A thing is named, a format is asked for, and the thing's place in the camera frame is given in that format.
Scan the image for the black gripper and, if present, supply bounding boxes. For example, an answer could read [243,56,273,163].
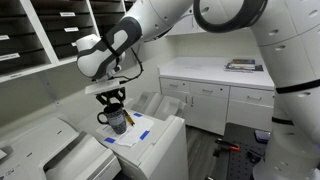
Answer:
[96,87,126,106]

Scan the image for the dark patterned mug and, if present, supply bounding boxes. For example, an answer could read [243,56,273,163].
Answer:
[97,103,127,135]

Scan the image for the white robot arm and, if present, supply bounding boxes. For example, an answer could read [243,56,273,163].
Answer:
[76,0,320,180]

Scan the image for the large white printer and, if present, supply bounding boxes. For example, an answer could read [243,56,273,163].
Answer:
[77,91,190,180]

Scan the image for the white printer at left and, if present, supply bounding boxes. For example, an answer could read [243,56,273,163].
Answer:
[0,118,121,180]

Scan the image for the yellow black pen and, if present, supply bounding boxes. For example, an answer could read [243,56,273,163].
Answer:
[123,109,135,126]

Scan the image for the white paper sheet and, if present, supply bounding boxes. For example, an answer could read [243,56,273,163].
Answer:
[96,113,154,147]

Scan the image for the white base cabinet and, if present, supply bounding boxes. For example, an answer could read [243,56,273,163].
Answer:
[158,57,274,135]

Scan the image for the white mail sorter shelf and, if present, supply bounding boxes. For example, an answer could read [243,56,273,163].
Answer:
[0,0,136,82]

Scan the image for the orange black clamp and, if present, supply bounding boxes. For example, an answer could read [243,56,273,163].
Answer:
[213,138,240,157]

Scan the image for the stack of books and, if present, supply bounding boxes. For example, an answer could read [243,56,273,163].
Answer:
[224,59,263,72]

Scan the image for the black perforated breadboard plate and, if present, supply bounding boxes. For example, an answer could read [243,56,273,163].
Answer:
[213,140,266,180]

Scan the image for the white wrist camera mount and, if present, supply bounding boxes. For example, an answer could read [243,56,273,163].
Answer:
[85,79,120,95]

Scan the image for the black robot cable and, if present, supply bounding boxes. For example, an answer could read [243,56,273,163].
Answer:
[109,47,145,85]

